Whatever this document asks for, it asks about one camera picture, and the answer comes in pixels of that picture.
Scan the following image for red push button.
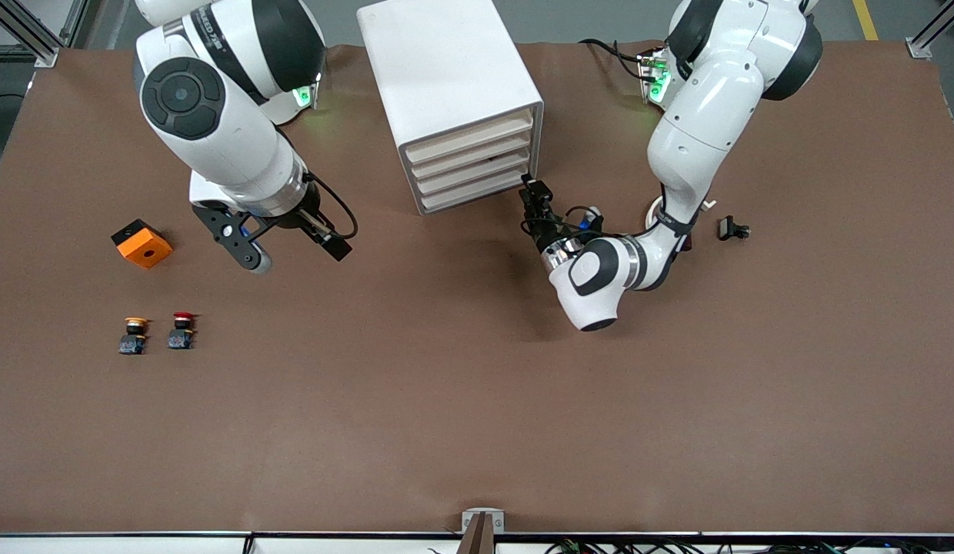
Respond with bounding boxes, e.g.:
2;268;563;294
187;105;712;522
167;312;200;351

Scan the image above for yellow push button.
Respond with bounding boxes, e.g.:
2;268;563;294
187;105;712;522
118;316;150;355

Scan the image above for orange box with hole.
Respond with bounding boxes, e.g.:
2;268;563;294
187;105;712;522
111;219;174;270

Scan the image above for brown table cover mat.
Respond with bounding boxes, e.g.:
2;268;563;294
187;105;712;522
0;40;954;536

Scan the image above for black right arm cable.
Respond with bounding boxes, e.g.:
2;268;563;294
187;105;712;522
304;173;360;241

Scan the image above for white curved ring part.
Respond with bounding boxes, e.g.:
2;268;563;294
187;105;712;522
645;196;716;232

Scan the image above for black base cable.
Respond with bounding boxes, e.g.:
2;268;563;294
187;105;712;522
579;38;651;82

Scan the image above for grey camera bracket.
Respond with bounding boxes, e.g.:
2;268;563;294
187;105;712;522
461;508;505;534

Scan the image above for aluminium frame profile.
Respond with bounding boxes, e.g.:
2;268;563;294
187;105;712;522
0;0;89;68
906;0;954;60

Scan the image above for black cable bundle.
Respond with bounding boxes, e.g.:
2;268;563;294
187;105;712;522
545;537;954;554

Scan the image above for white table edge rail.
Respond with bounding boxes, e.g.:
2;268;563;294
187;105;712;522
0;531;954;554

